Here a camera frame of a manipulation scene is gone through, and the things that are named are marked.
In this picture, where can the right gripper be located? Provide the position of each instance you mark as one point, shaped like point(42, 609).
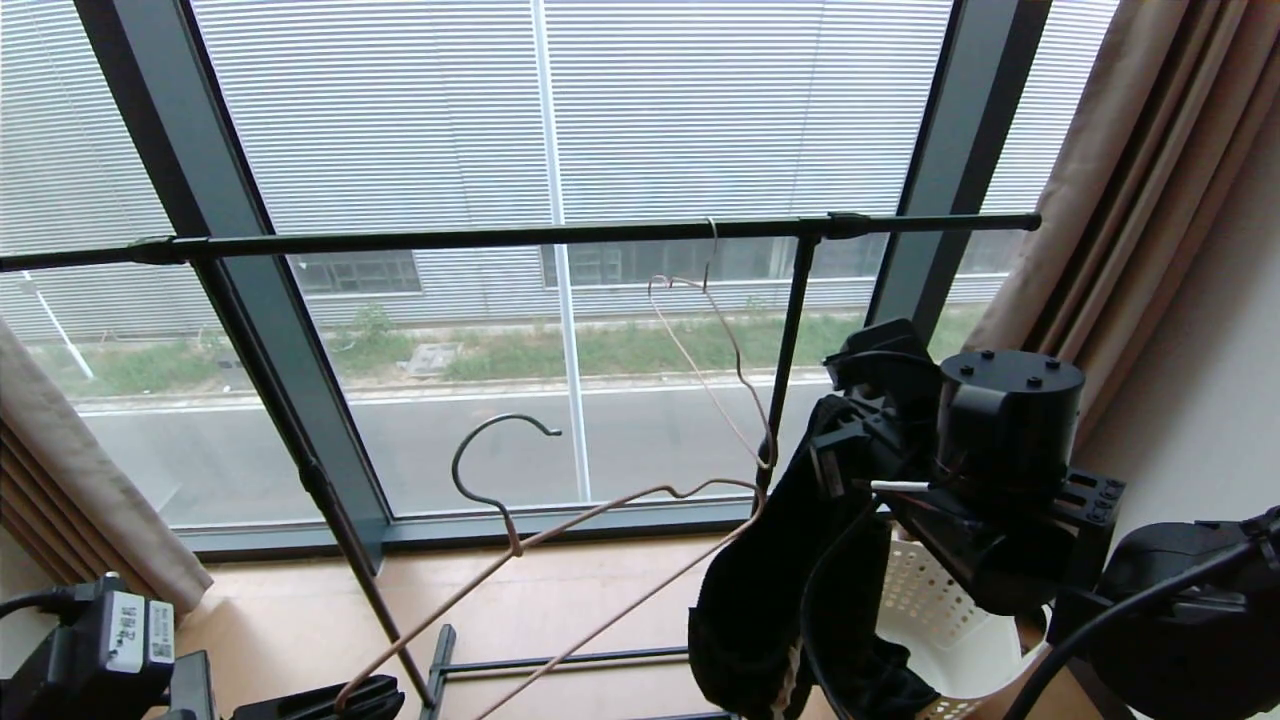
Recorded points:
point(880, 440)

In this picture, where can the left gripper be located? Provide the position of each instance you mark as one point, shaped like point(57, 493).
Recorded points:
point(192, 690)

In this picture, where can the black garment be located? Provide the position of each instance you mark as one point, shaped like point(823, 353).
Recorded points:
point(750, 600)

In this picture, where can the pink clothes hanger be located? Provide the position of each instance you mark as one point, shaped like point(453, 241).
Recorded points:
point(515, 540)
point(770, 455)

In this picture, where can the white laundry basket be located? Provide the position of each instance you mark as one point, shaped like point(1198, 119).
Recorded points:
point(950, 640)

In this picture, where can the black clothes rack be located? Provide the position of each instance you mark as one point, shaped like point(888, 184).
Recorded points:
point(500, 238)

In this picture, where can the brown curtain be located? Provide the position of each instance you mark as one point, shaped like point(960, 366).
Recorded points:
point(1130, 200)
point(80, 500)

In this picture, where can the window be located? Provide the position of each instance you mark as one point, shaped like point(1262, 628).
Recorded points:
point(965, 130)

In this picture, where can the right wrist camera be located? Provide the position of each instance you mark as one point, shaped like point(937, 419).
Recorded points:
point(880, 345)

